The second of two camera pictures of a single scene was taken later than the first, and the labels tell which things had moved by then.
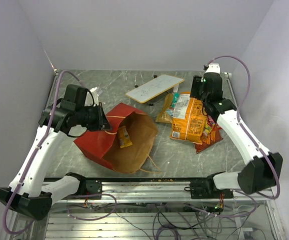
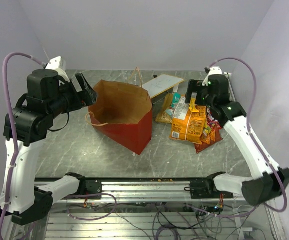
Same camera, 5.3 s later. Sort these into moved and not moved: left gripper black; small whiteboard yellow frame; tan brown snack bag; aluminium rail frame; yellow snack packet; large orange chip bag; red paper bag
Moved: left gripper black; yellow snack packet; red paper bag
Not moved: aluminium rail frame; tan brown snack bag; small whiteboard yellow frame; large orange chip bag
